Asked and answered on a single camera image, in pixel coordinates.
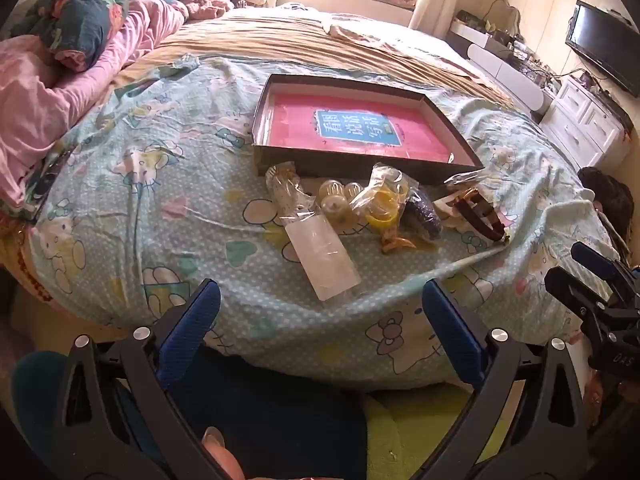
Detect cartoon print bed sheet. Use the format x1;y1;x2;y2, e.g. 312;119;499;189
27;7;621;391

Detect black flat television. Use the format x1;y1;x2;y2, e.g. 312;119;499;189
565;0;640;98

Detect pink quilt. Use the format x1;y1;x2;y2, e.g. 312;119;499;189
0;0;191;201

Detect clear plastic case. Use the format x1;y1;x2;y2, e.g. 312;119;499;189
285;215;362;301

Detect yellow-green garment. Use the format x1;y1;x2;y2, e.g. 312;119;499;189
360;384;483;480

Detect white low cabinet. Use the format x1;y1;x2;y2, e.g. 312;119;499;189
447;24;551;111

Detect dark fuzzy object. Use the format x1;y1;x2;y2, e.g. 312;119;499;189
577;166;635;243

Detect pink book with blue label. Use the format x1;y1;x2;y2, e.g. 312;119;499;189
267;92;463;165

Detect scalloped mirror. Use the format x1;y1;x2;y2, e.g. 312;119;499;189
487;0;524;36

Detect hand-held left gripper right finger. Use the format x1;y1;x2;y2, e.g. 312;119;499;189
421;279;588;480

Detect bagged yellow bangles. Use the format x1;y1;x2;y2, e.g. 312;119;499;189
350;162;416;233

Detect white dresser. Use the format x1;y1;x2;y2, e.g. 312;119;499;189
542;77;632;171

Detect person's right hand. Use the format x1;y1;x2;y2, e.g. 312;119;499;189
587;372;623;426

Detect orange hair clip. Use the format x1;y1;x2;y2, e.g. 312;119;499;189
380;232;416;256

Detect dark floral pillow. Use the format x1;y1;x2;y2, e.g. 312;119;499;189
22;0;131;73

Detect person's dark blue trouser leg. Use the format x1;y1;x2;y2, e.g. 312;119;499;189
165;347;369;480

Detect tan blanket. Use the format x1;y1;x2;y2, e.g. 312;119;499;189
112;14;511;106

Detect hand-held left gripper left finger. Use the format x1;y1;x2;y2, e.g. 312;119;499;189
52;277;223;480

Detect shallow dark cardboard box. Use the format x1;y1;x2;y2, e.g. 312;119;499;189
251;74;484;184

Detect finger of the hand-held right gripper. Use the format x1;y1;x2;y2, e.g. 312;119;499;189
571;241;632;286
544;266;608;322

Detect bagged dark beaded bracelet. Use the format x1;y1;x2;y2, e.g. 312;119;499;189
402;187;443;241

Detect cream cloth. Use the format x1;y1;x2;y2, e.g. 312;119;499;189
320;10;383;45

